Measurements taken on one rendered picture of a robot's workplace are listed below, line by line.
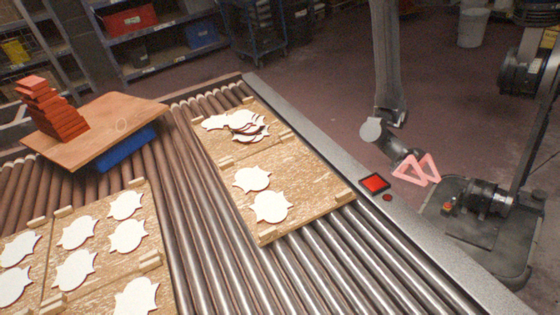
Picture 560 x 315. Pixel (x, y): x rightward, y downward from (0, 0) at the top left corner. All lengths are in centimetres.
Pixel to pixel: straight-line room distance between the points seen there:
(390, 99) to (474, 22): 362
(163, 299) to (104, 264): 26
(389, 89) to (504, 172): 193
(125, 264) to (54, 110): 79
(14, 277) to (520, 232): 209
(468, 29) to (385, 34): 373
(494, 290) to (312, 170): 61
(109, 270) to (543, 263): 205
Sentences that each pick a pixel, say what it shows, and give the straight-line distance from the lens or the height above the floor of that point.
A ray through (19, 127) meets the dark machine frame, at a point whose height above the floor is 100.
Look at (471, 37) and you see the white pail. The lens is 455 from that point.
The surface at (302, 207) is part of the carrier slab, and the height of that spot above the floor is 94.
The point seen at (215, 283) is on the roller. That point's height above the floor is 92.
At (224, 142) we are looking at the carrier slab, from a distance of 141.
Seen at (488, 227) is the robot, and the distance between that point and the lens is 197.
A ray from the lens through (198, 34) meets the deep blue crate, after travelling 537.
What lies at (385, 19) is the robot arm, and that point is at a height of 147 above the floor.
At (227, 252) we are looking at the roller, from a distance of 102.
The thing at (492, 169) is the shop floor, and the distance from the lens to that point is 272.
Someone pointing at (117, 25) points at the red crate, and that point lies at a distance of 507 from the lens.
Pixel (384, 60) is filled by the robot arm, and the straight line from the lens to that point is 84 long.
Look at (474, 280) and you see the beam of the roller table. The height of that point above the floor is 92.
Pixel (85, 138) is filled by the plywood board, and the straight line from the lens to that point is 164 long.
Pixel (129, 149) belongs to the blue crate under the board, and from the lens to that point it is 160.
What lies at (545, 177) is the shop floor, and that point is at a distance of 278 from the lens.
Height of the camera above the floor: 170
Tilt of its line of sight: 38 degrees down
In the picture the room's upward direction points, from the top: 12 degrees counter-clockwise
